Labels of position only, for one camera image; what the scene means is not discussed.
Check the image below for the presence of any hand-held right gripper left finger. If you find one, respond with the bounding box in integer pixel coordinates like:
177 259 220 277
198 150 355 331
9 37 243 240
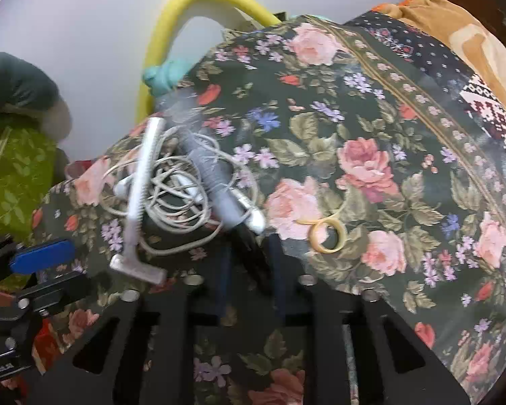
27 245 237 405

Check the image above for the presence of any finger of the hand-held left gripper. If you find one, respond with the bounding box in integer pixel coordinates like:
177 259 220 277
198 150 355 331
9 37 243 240
0 238 94 319

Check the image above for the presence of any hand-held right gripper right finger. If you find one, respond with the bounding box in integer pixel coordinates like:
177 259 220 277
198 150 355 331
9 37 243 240
269 237 470 405

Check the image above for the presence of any beige tape roll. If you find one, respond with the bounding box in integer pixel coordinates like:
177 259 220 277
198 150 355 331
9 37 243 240
298 215 347 255

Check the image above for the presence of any green leaf-print cloth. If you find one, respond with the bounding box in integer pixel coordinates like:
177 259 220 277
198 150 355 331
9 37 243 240
0 124 66 242

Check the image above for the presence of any grey and white tube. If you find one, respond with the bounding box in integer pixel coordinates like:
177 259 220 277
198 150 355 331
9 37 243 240
175 124 266 235

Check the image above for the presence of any white disposable razor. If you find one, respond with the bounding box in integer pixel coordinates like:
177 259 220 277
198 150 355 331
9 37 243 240
110 117 168 285

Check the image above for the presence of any dark green cushion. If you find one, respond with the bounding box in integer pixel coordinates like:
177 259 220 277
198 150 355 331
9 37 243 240
0 52 73 141

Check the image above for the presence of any dark floral bedspread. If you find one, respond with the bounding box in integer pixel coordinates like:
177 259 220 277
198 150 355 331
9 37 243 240
0 15 506 405

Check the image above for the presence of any teal cloth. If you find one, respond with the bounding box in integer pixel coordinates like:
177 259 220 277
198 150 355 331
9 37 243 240
142 59 195 99

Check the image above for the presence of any dark patterned quilt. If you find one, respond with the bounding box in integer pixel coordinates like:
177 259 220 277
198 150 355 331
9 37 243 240
345 8 506 166

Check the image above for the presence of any yellow foam tube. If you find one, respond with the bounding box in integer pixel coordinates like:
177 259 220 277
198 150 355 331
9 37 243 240
135 0 281 124

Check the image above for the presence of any colourful printed blanket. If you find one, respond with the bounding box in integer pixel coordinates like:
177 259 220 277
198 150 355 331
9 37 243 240
371 0 506 108

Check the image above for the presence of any white earphone cable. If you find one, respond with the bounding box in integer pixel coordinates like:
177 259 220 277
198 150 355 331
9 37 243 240
95 129 259 256

